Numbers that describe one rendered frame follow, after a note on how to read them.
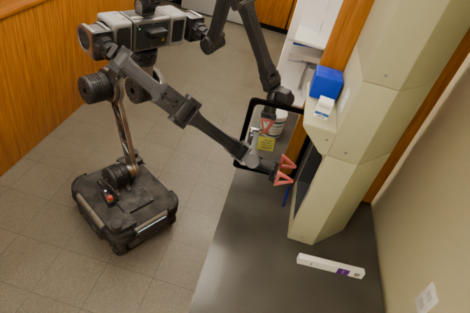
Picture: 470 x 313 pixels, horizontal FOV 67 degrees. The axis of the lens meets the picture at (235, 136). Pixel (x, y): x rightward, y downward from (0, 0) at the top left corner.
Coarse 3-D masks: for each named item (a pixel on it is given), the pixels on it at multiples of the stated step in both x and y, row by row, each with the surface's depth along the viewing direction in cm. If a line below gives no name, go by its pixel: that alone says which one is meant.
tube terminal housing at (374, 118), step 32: (352, 64) 124; (352, 96) 110; (384, 96) 106; (416, 96) 113; (352, 128) 114; (384, 128) 115; (352, 160) 121; (384, 160) 133; (320, 192) 132; (352, 192) 137; (320, 224) 142
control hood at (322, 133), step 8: (312, 104) 128; (304, 112) 123; (312, 112) 124; (304, 120) 119; (312, 120) 120; (320, 120) 121; (328, 120) 122; (304, 128) 118; (312, 128) 117; (320, 128) 117; (328, 128) 118; (312, 136) 119; (320, 136) 118; (328, 136) 118; (320, 144) 120; (328, 144) 120; (320, 152) 122
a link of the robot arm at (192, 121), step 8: (184, 96) 119; (200, 104) 122; (192, 112) 122; (176, 120) 119; (184, 120) 123; (192, 120) 122; (200, 120) 124; (208, 120) 130; (184, 128) 122; (200, 128) 126; (208, 128) 128; (216, 128) 131; (216, 136) 133; (224, 136) 136; (224, 144) 138; (232, 144) 140; (240, 144) 143; (232, 152) 143; (240, 152) 146; (240, 160) 149
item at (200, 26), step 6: (192, 18) 170; (198, 18) 172; (204, 18) 175; (192, 24) 172; (198, 24) 171; (204, 24) 173; (192, 30) 172; (198, 30) 171; (204, 30) 170; (192, 36) 175; (198, 36) 172
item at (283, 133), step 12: (264, 108) 150; (276, 108) 149; (300, 108) 148; (252, 120) 154; (264, 120) 153; (276, 120) 153; (288, 120) 152; (300, 120) 151; (252, 132) 158; (264, 132) 157; (276, 132) 156; (288, 132) 156; (300, 132) 155; (252, 144) 162; (264, 144) 161; (276, 144) 160; (288, 144) 160; (300, 144) 159; (264, 156) 165; (288, 156) 164; (276, 168) 169; (288, 168) 168
